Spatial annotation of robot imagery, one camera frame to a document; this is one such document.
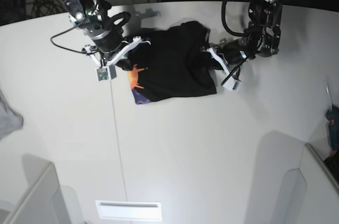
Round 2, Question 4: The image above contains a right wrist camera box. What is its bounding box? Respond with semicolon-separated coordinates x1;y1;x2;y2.
96;65;117;82

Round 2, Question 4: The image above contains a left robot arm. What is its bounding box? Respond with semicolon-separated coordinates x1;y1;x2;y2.
206;0;283;91

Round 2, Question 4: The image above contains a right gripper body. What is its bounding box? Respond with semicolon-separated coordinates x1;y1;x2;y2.
81;30;151;68

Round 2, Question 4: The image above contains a grey cloth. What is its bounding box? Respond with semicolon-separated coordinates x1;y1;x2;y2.
1;92;24;139

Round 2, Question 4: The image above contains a black T-shirt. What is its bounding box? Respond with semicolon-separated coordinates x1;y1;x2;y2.
126;21;217;104

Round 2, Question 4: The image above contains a black keyboard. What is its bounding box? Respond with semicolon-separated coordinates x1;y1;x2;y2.
324;153;339;183

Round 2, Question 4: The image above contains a white left bin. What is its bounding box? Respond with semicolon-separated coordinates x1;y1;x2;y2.
1;154;85;223

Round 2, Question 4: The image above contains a blue glue gun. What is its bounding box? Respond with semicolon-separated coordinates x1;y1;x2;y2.
324;80;338;155

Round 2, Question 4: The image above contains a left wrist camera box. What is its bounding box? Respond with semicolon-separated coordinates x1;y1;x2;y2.
221;77;242;91

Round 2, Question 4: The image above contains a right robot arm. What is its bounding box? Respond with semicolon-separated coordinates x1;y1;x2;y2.
62;0;150;71

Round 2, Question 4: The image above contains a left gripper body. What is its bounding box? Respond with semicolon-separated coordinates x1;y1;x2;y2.
201;40;251;83

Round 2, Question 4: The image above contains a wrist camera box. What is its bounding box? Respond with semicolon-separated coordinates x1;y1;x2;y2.
221;77;242;91
96;65;117;82

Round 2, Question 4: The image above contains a white bin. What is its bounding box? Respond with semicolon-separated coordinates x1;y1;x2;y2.
1;154;85;223
276;144;338;223

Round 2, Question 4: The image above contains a white right bin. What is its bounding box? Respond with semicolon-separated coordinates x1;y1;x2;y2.
276;144;338;223

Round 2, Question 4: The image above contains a coiled black cable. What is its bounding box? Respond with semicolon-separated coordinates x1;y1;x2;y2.
31;0;67;19

